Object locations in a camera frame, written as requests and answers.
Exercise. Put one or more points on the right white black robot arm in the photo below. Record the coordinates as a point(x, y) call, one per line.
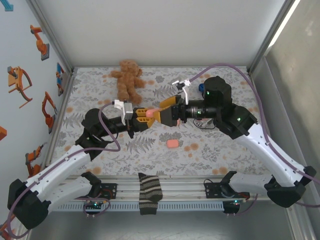
point(270, 155)

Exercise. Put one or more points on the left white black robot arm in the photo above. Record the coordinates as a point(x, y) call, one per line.
point(62, 162)

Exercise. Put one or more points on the blue fabric cap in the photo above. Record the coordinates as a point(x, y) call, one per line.
point(201, 87)

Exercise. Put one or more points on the brown teddy bear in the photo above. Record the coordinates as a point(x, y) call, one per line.
point(127, 80)

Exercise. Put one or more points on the floral patterned table mat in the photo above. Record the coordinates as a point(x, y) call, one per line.
point(162, 162)

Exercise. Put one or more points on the black beige striped sock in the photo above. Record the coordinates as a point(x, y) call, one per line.
point(149, 192)

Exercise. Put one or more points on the orange gripper claw sticker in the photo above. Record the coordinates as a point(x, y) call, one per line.
point(15, 80)

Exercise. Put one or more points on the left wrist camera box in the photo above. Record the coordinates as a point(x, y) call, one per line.
point(125, 110)

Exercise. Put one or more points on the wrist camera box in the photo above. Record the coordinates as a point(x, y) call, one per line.
point(185, 85)
point(125, 110)

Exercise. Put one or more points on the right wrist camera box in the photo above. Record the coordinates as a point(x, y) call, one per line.
point(185, 85)

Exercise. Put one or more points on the blue orange wall sticker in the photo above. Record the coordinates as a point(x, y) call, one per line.
point(60, 75)

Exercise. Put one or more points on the aluminium rail base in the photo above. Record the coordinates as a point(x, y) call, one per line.
point(180, 190)

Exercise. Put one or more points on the aluminium frame post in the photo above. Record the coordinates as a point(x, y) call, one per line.
point(272, 35)
point(52, 35)

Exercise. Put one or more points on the orange block wall sticker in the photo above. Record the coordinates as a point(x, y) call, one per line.
point(2, 132)

